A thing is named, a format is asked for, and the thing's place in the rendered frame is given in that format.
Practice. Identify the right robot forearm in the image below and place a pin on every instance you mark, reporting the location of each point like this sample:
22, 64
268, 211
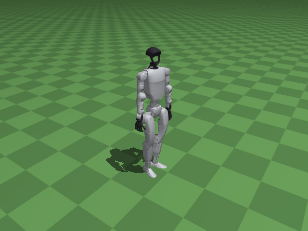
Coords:
140, 104

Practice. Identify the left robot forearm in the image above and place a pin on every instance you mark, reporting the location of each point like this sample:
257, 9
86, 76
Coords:
168, 99

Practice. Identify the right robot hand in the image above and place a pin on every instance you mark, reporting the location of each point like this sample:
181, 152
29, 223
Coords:
139, 125

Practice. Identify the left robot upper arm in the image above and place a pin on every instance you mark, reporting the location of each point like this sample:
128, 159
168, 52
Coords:
168, 88

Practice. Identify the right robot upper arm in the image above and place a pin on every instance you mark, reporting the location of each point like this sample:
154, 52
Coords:
141, 77

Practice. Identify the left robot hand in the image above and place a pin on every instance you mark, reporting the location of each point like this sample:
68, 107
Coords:
169, 112

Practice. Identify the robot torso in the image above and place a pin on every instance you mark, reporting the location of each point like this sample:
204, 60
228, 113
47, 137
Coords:
154, 88

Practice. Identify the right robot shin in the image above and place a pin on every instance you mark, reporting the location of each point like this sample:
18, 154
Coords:
147, 154

